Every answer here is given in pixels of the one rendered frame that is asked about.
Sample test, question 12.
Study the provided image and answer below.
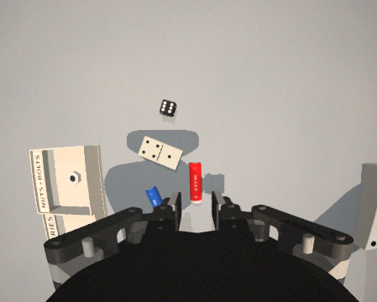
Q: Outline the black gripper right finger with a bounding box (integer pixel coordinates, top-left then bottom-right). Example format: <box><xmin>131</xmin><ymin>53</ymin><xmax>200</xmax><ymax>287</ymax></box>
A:
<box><xmin>212</xmin><ymin>191</ymin><xmax>353</xmax><ymax>285</ymax></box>

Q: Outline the red battery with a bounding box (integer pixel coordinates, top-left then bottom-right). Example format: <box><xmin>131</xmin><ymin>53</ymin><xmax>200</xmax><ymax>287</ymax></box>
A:
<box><xmin>189</xmin><ymin>163</ymin><xmax>202</xmax><ymax>203</ymax></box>

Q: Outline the black die with white pips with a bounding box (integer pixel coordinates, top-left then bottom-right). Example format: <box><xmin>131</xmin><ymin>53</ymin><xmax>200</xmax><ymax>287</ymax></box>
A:
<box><xmin>160</xmin><ymin>99</ymin><xmax>176</xmax><ymax>117</ymax></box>

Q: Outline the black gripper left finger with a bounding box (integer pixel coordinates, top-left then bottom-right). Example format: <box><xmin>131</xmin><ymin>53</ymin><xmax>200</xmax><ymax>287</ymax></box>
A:
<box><xmin>44</xmin><ymin>192</ymin><xmax>181</xmax><ymax>290</ymax></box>

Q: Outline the cream domino tile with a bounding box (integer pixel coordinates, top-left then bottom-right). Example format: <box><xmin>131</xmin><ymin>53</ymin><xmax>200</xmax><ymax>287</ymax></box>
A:
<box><xmin>139</xmin><ymin>136</ymin><xmax>183</xmax><ymax>170</ymax></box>

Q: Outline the blue aa battery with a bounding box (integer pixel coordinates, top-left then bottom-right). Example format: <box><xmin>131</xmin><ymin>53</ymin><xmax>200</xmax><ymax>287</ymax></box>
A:
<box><xmin>145</xmin><ymin>186</ymin><xmax>162</xmax><ymax>208</ymax></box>

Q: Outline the white hex nut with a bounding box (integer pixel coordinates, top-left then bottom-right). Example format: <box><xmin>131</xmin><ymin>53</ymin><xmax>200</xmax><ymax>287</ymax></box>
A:
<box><xmin>67</xmin><ymin>171</ymin><xmax>81</xmax><ymax>185</ymax></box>

